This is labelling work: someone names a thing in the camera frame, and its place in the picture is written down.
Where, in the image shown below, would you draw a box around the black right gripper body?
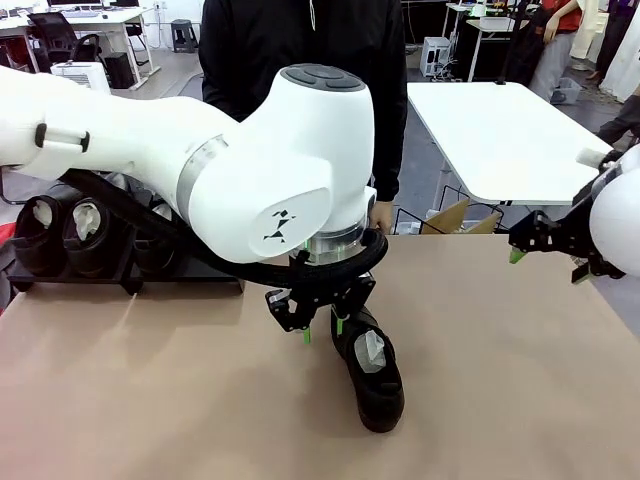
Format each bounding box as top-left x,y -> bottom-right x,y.
532,204 -> 599,261

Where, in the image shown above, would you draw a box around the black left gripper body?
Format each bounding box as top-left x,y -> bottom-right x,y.
288,277 -> 376,311

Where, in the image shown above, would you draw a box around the person left forearm black sleeve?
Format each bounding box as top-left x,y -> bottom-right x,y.
372,107 -> 409,204

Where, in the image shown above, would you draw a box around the person left hand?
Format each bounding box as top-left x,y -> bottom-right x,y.
368,199 -> 396,236

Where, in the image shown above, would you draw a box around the brown cardboard box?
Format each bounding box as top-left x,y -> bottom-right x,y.
422,198 -> 503,236

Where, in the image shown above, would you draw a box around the white folding table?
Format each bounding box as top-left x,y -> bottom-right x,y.
407,82 -> 617,207

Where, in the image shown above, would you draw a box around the right black tray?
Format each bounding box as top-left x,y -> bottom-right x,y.
127,239 -> 246,295

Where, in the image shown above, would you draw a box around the background person dark trousers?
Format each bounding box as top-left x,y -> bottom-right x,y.
597,94 -> 640,147

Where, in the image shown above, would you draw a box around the grey plastic storage bin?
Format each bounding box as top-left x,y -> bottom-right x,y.
549,77 -> 584,105

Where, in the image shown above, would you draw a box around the mannequin red top grey trousers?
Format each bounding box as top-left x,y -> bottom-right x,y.
529,0 -> 576,101

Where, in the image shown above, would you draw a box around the white hanging garment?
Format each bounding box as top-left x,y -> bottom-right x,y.
602,24 -> 640,99

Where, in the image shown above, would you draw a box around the dark denim apron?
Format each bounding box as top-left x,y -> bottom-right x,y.
509,14 -> 551,86

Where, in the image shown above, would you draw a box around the dark purple hanging garment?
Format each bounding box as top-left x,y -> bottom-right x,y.
594,0 -> 634,81

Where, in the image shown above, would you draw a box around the cream hanging garment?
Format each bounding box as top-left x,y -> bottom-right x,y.
569,0 -> 609,61

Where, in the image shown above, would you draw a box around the white computer case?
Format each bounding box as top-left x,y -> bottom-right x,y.
419,36 -> 451,79

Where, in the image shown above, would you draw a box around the person torso black jacket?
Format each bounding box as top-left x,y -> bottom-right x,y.
198,0 -> 409,204

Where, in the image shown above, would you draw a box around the grey plastic step stool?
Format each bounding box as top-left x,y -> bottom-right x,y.
170,18 -> 198,54

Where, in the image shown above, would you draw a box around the black computer tower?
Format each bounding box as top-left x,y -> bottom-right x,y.
104,51 -> 135,90

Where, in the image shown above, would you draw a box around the red grey fabric bundle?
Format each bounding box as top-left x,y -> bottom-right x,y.
0,224 -> 16,311

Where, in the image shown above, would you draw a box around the black office chair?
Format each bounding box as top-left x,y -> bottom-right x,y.
27,12 -> 104,66
124,22 -> 151,66

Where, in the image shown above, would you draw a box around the white air purifier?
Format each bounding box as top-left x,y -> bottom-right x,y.
49,61 -> 111,94

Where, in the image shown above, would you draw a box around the white office desk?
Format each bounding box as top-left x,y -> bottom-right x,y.
0,8 -> 162,94

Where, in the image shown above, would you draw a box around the white frame desk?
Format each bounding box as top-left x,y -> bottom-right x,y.
444,2 -> 531,84

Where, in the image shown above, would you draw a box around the white cable holder bracket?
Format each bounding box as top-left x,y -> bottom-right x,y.
34,123 -> 91,153

